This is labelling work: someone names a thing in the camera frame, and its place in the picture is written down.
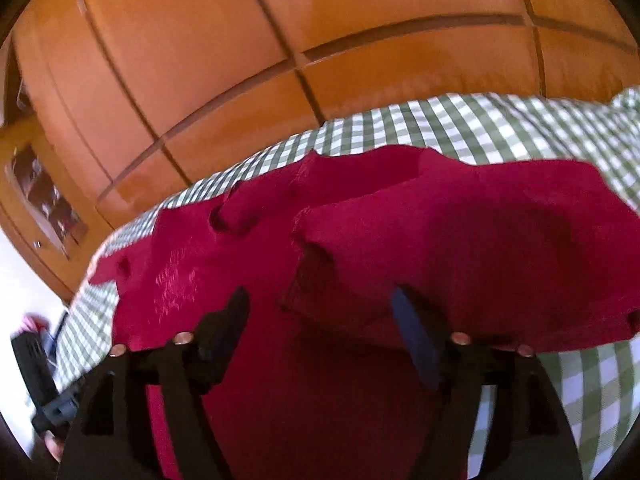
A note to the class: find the green white checked bed cover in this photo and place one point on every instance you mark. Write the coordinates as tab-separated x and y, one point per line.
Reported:
450	125

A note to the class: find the red knit garment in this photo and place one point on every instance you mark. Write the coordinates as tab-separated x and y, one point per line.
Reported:
450	240

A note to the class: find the pink cloth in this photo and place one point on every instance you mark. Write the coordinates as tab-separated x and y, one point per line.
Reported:
31	321

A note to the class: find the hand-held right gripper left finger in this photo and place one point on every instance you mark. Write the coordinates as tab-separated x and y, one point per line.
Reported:
231	317

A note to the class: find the glass cabinet door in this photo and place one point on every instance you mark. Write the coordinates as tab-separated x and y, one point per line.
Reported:
45	202

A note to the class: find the wooden wardrobe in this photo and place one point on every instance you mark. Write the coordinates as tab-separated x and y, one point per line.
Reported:
200	60

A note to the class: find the person's left hand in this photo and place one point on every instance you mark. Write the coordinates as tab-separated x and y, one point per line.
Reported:
53	449

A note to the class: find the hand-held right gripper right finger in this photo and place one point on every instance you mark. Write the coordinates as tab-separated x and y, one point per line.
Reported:
411	327

